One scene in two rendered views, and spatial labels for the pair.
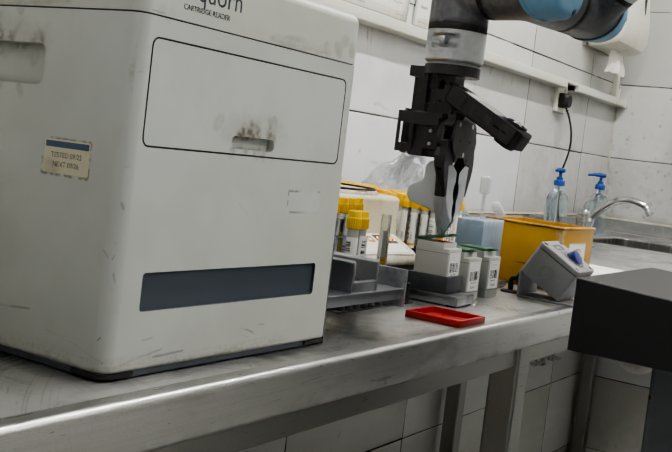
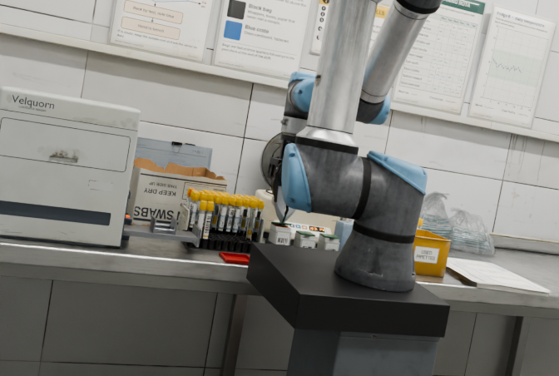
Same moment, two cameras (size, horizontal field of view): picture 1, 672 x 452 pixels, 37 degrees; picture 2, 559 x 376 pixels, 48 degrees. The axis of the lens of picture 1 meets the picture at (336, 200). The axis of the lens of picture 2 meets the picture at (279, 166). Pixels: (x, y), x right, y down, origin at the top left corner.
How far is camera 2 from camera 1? 1.07 m
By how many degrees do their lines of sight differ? 38
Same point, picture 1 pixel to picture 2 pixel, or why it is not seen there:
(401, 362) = (159, 266)
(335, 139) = (123, 161)
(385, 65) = (440, 139)
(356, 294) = (154, 233)
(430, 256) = (272, 233)
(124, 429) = not seen: outside the picture
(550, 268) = not seen: hidden behind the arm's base
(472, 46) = (294, 126)
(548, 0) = (299, 101)
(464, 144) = not seen: hidden behind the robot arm
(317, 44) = (106, 121)
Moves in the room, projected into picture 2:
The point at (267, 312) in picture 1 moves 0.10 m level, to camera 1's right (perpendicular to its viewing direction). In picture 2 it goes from (76, 228) to (105, 239)
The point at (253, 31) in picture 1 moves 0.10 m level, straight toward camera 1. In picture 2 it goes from (61, 116) to (17, 110)
